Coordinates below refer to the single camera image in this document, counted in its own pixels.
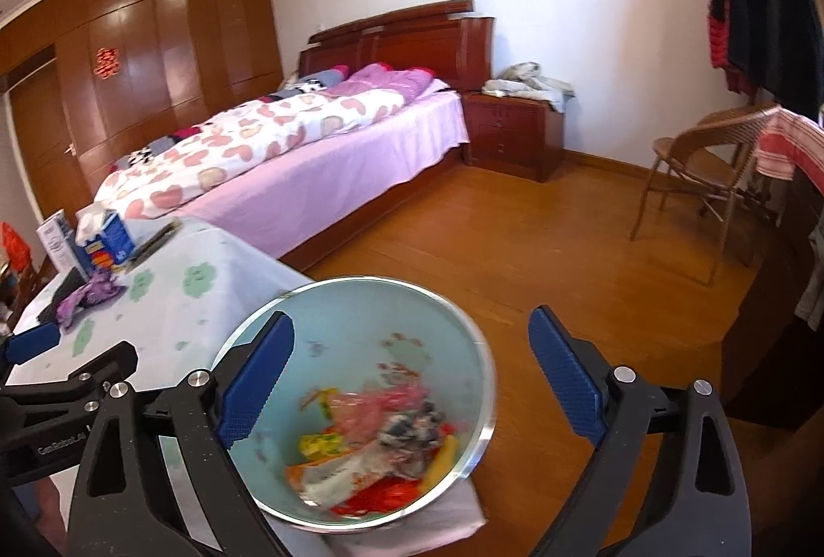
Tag yellow sponge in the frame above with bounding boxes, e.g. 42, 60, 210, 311
418, 434, 458, 494

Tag crumpled clothes on nightstand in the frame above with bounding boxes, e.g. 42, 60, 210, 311
482, 62, 575, 112

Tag wooden bed with headboard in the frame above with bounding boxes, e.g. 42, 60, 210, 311
279, 0, 496, 271

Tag black foam net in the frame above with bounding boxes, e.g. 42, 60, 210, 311
38, 268, 85, 324

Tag dark wooden cabinet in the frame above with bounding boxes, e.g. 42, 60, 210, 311
720, 171, 822, 430

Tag cloud pattern tablecloth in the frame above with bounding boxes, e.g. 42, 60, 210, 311
11, 220, 485, 555

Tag hanging dark clothes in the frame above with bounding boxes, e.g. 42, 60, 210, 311
708, 0, 822, 120

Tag wooden wardrobe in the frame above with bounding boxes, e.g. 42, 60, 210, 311
2, 0, 284, 200

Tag purple blanket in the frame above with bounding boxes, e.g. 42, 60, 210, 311
324, 62, 434, 104

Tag purple wrapper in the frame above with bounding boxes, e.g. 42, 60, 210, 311
56, 268, 126, 328

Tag white paper box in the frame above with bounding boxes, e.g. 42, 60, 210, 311
37, 210, 82, 272

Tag purple bed sheet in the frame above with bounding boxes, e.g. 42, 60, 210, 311
176, 89, 468, 258

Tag plaid cloth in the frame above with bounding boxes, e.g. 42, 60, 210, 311
377, 399, 445, 480

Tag wooden door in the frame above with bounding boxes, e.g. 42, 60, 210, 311
10, 62, 91, 225

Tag red striped towel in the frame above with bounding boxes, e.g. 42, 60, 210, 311
754, 107, 824, 193

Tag wicker folding chair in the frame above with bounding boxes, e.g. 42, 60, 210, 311
630, 104, 781, 285

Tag yellow white plastic bag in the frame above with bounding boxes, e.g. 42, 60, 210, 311
285, 444, 394, 510

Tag wooden nightstand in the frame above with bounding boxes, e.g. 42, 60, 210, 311
461, 93, 564, 183

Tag red double happiness decal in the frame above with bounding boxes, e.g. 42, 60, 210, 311
94, 48, 120, 80

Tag pink cellophane wrapper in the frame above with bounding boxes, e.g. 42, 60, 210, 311
328, 382, 429, 444

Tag cow pattern pillow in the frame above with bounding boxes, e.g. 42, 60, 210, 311
260, 65, 349, 102

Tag red gift bag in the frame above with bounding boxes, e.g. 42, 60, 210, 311
2, 222, 32, 274

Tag heart pattern quilt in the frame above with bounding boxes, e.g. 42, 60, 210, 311
95, 89, 406, 218

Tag red foam net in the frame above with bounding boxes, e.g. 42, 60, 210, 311
331, 476, 420, 518

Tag blue milk carton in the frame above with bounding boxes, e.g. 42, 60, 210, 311
75, 203, 135, 270

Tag light blue trash bin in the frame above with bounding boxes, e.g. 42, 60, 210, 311
220, 277, 496, 535

